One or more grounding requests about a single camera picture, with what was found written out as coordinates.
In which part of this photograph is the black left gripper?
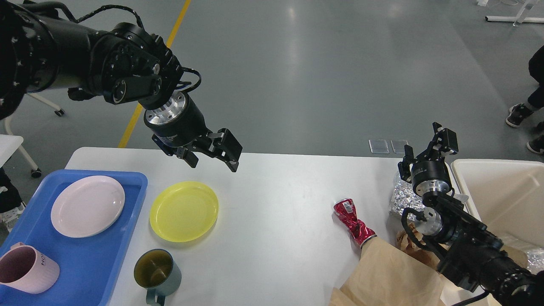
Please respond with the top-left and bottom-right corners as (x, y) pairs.
(144, 92), (243, 173)

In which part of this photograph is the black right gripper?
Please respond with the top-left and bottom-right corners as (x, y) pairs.
(398, 122), (459, 196)

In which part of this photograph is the yellow plastic plate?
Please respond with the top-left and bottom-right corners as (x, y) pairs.
(149, 181), (219, 243)

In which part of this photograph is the dark green mug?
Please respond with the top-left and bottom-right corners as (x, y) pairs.
(133, 249), (182, 306)

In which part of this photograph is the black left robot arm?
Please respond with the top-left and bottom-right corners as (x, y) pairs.
(0, 0), (242, 172)

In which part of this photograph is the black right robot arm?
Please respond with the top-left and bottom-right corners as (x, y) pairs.
(398, 122), (544, 306)

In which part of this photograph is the clear floor plate right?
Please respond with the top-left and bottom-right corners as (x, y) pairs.
(390, 139), (409, 154)

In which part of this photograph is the clear floor plate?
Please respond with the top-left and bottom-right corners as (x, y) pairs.
(390, 139), (409, 154)
(368, 139), (389, 154)

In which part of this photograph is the crumpled aluminium foil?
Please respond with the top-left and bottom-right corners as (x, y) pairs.
(389, 170), (425, 219)

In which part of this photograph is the clear floor plate left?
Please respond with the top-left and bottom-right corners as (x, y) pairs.
(368, 139), (389, 154)

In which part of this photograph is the crumpled brown paper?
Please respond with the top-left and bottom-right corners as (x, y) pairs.
(396, 229), (439, 270)

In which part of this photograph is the beige plastic bin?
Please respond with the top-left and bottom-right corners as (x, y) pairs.
(450, 159), (544, 306)

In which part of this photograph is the crushed red soda can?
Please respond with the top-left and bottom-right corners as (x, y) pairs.
(333, 198), (377, 248)

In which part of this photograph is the person's black sneaker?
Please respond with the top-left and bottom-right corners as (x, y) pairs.
(505, 103), (534, 128)

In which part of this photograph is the brown paper bag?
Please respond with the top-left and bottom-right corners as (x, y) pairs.
(329, 238), (444, 306)

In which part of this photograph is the pink round plate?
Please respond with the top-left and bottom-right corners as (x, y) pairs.
(50, 176), (125, 238)

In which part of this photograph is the foil inside bin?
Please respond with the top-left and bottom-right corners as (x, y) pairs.
(499, 234), (544, 275)

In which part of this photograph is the white stand base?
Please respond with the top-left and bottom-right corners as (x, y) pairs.
(484, 0), (544, 26)

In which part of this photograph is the blue plastic tray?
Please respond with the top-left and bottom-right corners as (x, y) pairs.
(0, 169), (148, 306)

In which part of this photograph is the white side table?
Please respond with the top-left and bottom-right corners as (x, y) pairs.
(0, 134), (24, 167)

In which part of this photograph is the pink ribbed mug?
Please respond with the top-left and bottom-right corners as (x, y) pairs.
(0, 242), (60, 294)

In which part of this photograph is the white chair frame with casters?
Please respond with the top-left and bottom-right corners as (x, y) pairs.
(2, 93), (65, 178)

